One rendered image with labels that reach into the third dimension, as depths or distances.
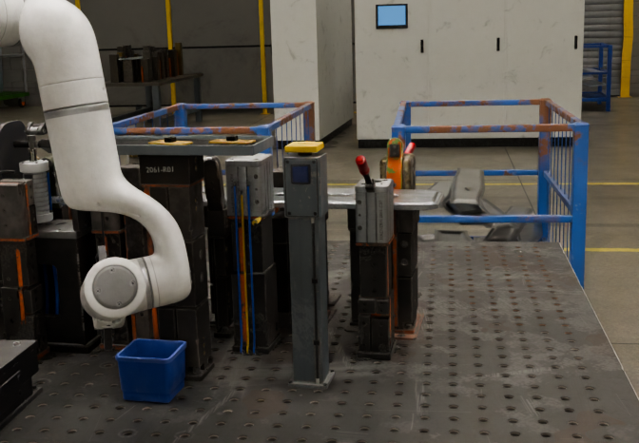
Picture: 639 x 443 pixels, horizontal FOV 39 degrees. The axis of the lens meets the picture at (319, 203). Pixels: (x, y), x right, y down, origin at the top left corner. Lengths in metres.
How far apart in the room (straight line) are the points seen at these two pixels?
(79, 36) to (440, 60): 8.62
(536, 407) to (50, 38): 1.02
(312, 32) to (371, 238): 8.12
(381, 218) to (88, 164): 0.70
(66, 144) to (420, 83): 8.64
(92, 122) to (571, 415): 0.94
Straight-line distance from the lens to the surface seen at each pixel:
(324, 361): 1.73
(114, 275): 1.26
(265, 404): 1.67
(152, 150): 1.66
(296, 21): 9.88
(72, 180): 1.27
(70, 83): 1.27
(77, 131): 1.27
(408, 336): 1.97
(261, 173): 1.80
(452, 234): 4.67
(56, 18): 1.28
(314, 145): 1.60
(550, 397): 1.71
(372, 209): 1.76
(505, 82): 9.84
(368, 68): 9.82
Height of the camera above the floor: 1.38
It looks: 11 degrees down
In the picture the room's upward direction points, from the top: 2 degrees counter-clockwise
